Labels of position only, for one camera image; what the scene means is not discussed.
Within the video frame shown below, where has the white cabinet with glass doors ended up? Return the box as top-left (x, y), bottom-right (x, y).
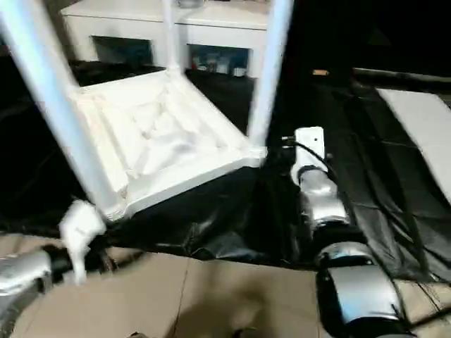
top-left (59, 0), bottom-right (271, 77)

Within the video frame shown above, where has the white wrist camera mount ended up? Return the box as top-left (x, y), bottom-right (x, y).
top-left (290, 126), bottom-right (326, 184)
top-left (58, 199), bottom-right (106, 286)

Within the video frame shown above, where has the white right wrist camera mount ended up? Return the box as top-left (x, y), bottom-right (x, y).
top-left (290, 126), bottom-right (326, 184)

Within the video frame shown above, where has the dark long rod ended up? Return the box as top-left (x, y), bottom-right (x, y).
top-left (354, 68), bottom-right (451, 87)

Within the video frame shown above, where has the white plastic table top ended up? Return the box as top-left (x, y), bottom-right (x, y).
top-left (68, 68), bottom-right (268, 223)

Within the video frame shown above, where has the white sheet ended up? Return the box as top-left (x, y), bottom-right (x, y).
top-left (375, 87), bottom-right (451, 205)

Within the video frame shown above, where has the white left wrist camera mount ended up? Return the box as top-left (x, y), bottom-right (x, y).
top-left (58, 199), bottom-right (106, 286)

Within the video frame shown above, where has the black mat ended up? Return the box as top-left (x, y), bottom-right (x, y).
top-left (0, 45), bottom-right (451, 282)

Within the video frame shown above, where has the white plastic table leg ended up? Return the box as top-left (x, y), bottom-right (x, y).
top-left (246, 0), bottom-right (296, 151)
top-left (0, 0), bottom-right (123, 221)
top-left (162, 0), bottom-right (185, 77)
top-left (33, 0), bottom-right (80, 94)

